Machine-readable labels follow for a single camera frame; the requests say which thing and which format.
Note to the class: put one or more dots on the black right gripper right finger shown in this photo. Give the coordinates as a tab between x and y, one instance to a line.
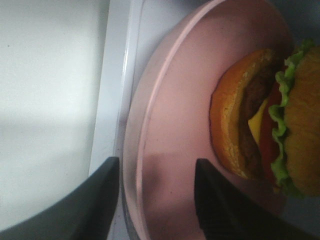
225	213

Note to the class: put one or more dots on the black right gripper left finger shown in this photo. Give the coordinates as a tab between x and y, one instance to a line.
84	214

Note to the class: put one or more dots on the pink round plate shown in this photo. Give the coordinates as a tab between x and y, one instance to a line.
168	124

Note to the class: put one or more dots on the toy hamburger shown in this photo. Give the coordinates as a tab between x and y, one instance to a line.
264	119

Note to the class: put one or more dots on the white microwave oven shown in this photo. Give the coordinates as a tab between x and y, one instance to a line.
134	29

